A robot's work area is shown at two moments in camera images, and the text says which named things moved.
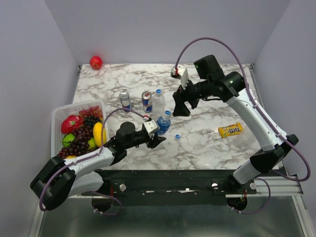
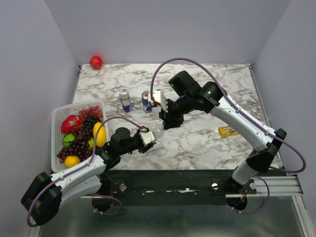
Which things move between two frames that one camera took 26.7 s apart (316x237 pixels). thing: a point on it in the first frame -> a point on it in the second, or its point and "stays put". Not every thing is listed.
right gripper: x=180 y=108 -> x=171 y=121
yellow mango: x=98 y=132 stays put
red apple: x=96 y=62 stays put
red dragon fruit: x=71 y=123 stays put
